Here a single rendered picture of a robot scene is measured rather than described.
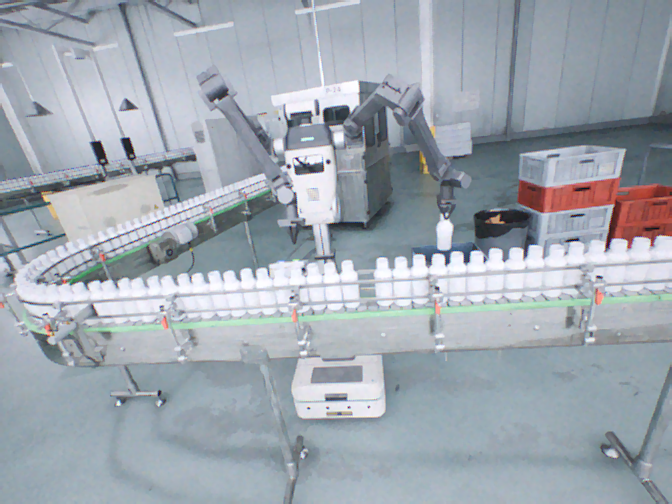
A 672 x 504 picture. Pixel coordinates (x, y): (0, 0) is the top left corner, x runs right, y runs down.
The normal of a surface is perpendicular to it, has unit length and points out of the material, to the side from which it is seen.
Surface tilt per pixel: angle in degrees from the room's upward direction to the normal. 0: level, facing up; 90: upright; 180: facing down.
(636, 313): 90
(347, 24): 90
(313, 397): 90
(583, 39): 90
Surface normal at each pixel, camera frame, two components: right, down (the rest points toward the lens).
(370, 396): -0.08, 0.40
